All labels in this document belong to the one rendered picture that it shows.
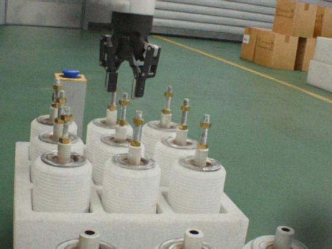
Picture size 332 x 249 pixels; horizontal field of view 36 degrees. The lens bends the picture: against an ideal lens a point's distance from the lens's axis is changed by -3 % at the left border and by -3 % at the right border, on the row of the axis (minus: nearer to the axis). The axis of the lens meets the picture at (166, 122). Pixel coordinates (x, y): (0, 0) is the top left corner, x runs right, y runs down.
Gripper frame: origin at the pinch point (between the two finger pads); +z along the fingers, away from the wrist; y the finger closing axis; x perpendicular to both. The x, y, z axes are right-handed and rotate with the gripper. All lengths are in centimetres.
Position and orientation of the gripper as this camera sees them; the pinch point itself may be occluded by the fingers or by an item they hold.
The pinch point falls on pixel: (123, 88)
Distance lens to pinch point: 98.2
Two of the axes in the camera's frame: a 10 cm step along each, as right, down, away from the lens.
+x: -6.6, 0.9, -7.5
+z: -1.3, 9.6, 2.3
